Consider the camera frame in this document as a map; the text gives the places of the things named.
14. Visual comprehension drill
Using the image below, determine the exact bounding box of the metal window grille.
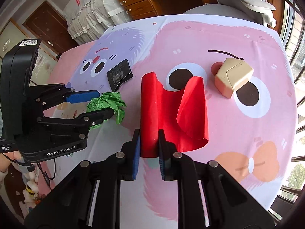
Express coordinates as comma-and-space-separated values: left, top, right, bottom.
277, 0, 305, 205

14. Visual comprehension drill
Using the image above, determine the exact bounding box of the beige hexagonal box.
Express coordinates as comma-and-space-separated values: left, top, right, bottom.
214, 58, 254, 99

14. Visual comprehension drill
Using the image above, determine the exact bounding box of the brown wooden door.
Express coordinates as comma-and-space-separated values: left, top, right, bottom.
23, 1, 78, 54

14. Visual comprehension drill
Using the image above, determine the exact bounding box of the white ruffled cloth cover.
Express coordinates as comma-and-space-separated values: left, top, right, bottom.
63, 0, 132, 45

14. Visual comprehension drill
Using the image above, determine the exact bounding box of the black small packet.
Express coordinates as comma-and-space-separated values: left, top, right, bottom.
107, 59, 133, 92

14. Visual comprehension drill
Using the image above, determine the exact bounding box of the black cable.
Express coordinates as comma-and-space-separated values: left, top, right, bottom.
35, 158, 57, 191

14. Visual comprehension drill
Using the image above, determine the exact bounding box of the cartoon printed tablecloth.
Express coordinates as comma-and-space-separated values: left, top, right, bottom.
44, 14, 298, 229

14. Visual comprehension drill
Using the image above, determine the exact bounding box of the left hand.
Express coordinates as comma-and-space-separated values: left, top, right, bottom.
0, 151, 21, 181

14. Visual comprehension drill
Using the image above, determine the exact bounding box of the green paper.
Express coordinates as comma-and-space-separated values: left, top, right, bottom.
86, 92, 127, 125

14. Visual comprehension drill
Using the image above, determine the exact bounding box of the grey office chair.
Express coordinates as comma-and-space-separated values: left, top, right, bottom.
185, 0, 277, 28

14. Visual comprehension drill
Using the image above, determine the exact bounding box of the red paper sheet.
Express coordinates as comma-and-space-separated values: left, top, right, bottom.
141, 72, 208, 158

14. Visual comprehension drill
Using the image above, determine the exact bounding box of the pink bed sheet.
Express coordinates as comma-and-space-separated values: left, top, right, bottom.
38, 41, 95, 196

